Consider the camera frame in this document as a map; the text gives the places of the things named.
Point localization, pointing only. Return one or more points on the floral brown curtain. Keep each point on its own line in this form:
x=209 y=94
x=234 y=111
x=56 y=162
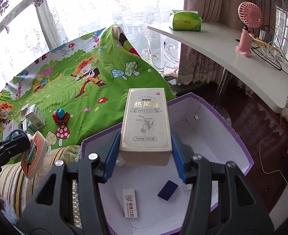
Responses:
x=219 y=17

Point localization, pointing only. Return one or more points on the green tissue pack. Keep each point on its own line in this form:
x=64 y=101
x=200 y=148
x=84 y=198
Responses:
x=180 y=20

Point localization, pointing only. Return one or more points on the beige hand cream box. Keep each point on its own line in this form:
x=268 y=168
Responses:
x=145 y=133

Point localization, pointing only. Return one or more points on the white barcode box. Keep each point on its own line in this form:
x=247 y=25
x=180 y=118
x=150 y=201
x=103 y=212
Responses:
x=36 y=116

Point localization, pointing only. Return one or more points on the yellow item on desk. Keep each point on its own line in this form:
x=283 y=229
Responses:
x=264 y=44

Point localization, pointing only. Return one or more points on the red blue toy car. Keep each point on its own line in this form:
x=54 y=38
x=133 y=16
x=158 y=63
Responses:
x=60 y=116

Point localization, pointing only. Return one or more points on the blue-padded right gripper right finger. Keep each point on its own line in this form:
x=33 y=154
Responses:
x=196 y=170

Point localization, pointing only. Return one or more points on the green cartoon print blanket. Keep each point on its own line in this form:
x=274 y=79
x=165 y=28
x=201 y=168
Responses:
x=88 y=77

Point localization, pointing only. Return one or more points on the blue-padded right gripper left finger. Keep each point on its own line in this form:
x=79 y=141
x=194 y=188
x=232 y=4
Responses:
x=96 y=168

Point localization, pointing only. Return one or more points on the purple cardboard storage box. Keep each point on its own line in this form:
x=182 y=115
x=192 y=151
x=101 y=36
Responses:
x=141 y=199

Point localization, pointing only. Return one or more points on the dark blue small box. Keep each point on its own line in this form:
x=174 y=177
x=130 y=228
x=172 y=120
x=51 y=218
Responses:
x=168 y=190

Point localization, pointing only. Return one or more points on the white curved desk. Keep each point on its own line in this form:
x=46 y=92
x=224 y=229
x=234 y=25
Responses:
x=269 y=83

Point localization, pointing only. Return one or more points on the white box pink smudge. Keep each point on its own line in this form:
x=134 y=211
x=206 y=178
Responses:
x=9 y=128

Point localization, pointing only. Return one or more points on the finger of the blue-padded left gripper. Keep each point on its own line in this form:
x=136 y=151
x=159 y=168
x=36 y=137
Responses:
x=18 y=143

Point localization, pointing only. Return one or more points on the white dental brand box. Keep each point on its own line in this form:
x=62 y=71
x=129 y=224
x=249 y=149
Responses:
x=130 y=203

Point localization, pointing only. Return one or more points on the teal medicine box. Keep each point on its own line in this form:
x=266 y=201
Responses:
x=31 y=129

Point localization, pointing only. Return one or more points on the pink handheld fan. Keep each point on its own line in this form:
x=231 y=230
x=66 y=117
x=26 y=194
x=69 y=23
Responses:
x=252 y=17

